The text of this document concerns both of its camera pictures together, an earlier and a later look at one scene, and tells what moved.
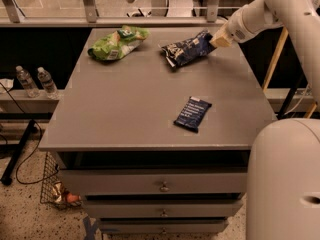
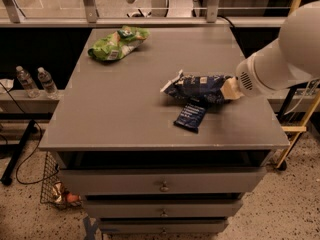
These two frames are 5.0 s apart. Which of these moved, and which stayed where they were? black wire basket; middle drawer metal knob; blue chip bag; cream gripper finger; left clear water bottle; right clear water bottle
Moved: cream gripper finger; blue chip bag
Stayed: black wire basket; right clear water bottle; middle drawer metal knob; left clear water bottle
